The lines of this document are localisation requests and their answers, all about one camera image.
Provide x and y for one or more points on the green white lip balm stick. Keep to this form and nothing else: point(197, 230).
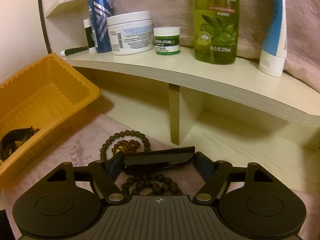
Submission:
point(89, 35)

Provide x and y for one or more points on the small green lip salve jar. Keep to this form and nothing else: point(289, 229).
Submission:
point(167, 40)

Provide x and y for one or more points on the blue white tube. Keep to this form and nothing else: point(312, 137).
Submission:
point(274, 48)

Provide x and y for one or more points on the green olive oil bottle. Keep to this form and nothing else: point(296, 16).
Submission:
point(216, 30)

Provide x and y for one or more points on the white cream jar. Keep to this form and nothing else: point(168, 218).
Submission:
point(130, 33)

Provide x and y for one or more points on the pink towel backdrop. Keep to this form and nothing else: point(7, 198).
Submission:
point(302, 17)

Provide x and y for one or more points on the beige wooden corner shelf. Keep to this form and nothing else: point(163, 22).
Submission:
point(232, 112)

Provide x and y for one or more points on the blue spray bottle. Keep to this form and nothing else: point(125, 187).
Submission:
point(99, 12)

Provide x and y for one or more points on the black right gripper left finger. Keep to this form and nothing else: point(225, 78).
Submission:
point(75, 202)

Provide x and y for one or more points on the green tube lying down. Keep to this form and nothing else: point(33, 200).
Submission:
point(71, 51)

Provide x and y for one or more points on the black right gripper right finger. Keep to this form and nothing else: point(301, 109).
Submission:
point(249, 202)

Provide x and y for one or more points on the pink fuzzy table cloth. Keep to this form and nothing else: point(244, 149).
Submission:
point(80, 146)

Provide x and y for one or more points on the orange plastic tray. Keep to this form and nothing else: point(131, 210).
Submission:
point(48, 95)

